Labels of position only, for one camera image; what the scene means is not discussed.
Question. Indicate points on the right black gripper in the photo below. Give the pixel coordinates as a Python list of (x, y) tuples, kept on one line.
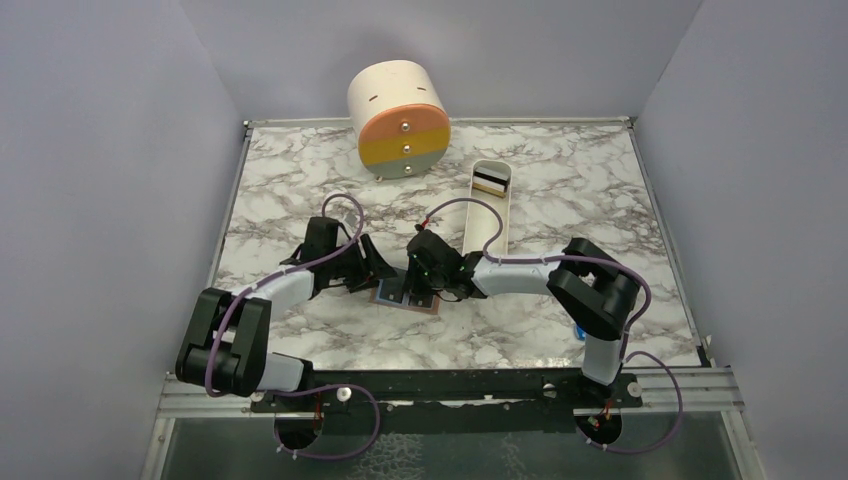
[(414, 287)]

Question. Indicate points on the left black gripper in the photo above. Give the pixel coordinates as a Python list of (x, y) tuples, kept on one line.
[(372, 264)]

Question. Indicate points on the brown leather card holder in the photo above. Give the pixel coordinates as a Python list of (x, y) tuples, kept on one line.
[(389, 292)]

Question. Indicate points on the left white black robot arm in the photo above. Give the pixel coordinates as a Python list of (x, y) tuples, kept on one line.
[(225, 347)]

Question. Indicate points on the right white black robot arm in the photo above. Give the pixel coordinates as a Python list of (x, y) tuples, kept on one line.
[(596, 291)]

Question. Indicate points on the cards stack in tray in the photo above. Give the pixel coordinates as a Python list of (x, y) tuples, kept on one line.
[(490, 181)]

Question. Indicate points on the long white oval tray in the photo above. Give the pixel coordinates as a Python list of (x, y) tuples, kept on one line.
[(481, 223)]

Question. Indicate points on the round drawer cabinet orange yellow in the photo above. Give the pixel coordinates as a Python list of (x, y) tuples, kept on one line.
[(401, 126)]

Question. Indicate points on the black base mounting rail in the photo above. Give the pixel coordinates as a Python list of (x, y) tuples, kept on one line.
[(352, 402)]

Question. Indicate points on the aluminium table frame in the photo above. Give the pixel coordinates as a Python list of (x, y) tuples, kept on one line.
[(528, 184)]

